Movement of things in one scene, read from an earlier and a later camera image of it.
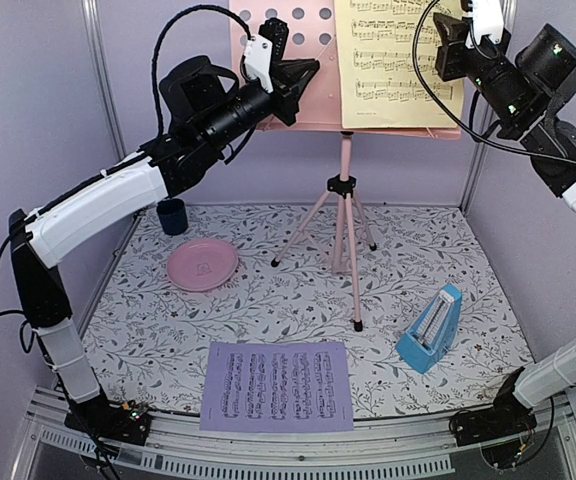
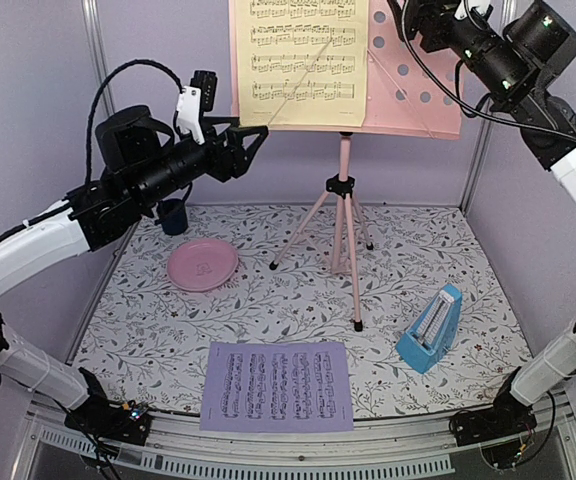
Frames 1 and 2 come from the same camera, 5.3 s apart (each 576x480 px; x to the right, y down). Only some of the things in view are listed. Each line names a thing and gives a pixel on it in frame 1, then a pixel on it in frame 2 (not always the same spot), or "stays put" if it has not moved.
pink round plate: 202,265 stays put
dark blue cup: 172,216 stays put
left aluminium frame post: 94,20 stays put
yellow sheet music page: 387,51 → 302,63
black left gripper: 298,73 → 236,161
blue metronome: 433,330 stays put
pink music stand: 308,32 → 411,94
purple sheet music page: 277,386 stays put
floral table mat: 361,274 stays put
